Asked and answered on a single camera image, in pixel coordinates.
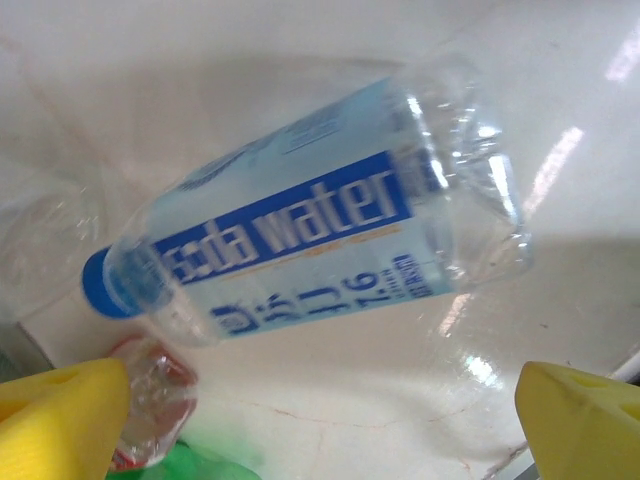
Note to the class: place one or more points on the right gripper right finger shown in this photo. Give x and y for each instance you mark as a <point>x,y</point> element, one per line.
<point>585,430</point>

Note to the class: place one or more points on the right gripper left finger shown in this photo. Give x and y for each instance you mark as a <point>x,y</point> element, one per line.
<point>55,425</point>

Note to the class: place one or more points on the orange red label bottle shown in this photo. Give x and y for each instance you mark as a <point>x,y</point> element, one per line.
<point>160,400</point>

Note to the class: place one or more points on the crushed green plastic bottle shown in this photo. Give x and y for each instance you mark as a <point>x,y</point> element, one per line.
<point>200,465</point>

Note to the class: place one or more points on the soda water bottle blue cap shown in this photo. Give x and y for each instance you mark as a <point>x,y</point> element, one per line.
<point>300,225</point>

